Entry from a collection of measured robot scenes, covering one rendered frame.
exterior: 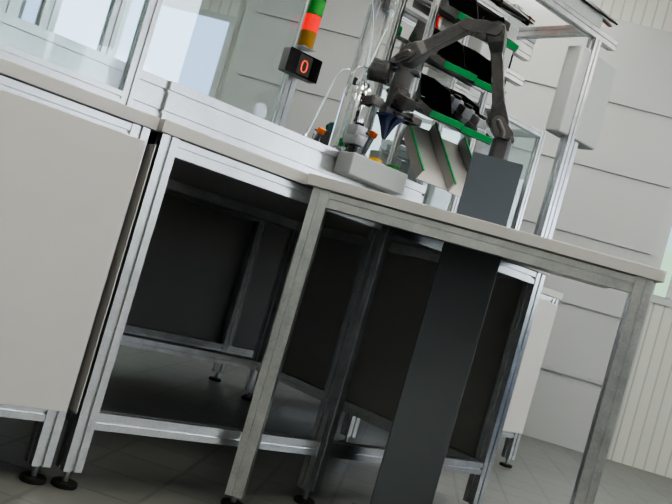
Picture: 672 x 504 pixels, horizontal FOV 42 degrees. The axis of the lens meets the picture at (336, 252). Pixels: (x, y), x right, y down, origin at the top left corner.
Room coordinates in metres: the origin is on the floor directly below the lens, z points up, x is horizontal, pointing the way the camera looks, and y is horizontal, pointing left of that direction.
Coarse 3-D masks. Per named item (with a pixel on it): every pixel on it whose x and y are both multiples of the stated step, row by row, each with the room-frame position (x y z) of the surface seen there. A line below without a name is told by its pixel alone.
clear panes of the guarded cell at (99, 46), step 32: (0, 0) 1.77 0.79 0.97; (32, 0) 1.81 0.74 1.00; (64, 0) 1.85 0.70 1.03; (96, 0) 1.89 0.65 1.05; (128, 0) 1.94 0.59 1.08; (0, 32) 1.79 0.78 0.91; (32, 32) 1.82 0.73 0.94; (64, 32) 1.87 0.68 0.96; (96, 32) 1.91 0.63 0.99; (128, 32) 1.95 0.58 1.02; (64, 64) 1.88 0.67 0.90; (96, 64) 1.92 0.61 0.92
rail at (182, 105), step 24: (168, 96) 2.06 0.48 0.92; (192, 96) 2.10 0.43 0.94; (192, 120) 2.11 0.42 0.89; (216, 120) 2.15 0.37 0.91; (240, 120) 2.20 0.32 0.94; (264, 120) 2.24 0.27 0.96; (240, 144) 2.21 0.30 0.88; (264, 144) 2.25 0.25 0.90; (288, 144) 2.29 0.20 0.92; (312, 144) 2.34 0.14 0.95; (312, 168) 2.36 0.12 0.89; (384, 192) 2.53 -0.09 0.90; (408, 192) 2.59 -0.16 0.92
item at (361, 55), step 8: (376, 0) 3.97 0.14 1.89; (384, 0) 3.99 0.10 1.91; (368, 8) 4.00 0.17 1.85; (376, 8) 3.97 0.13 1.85; (368, 16) 3.98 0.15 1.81; (376, 16) 3.98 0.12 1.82; (384, 16) 4.01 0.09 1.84; (368, 24) 3.97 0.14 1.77; (376, 24) 3.98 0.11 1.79; (384, 24) 4.01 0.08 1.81; (368, 32) 3.97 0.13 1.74; (376, 32) 3.99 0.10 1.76; (360, 40) 3.99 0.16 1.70; (368, 40) 3.97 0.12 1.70; (376, 40) 4.00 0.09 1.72; (360, 48) 3.99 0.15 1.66; (368, 48) 3.98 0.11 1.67; (360, 56) 3.96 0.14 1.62; (376, 56) 4.02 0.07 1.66; (352, 64) 4.00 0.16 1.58; (360, 64) 3.97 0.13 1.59; (360, 72) 3.98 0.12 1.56; (352, 80) 3.97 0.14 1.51; (360, 80) 3.99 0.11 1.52; (368, 80) 4.01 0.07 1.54
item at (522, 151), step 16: (384, 96) 3.96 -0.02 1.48; (416, 112) 3.77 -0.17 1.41; (448, 128) 3.71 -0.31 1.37; (512, 128) 3.96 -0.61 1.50; (384, 144) 3.89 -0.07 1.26; (528, 144) 4.04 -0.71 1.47; (384, 160) 3.86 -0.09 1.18; (400, 160) 3.78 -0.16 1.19; (512, 160) 3.99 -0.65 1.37; (528, 160) 4.06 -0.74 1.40; (432, 192) 3.72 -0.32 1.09; (512, 208) 4.05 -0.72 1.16; (512, 224) 4.07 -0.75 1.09
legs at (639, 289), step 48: (480, 240) 2.18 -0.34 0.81; (288, 288) 2.23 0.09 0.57; (432, 288) 2.39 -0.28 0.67; (480, 288) 2.38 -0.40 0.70; (624, 288) 2.14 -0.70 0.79; (288, 336) 2.22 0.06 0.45; (432, 336) 2.39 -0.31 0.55; (624, 336) 2.14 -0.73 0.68; (432, 384) 2.38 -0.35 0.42; (624, 384) 2.13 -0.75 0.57; (432, 432) 2.38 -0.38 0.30; (240, 480) 2.23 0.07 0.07; (384, 480) 2.39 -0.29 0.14; (432, 480) 2.37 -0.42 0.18; (576, 480) 2.17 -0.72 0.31
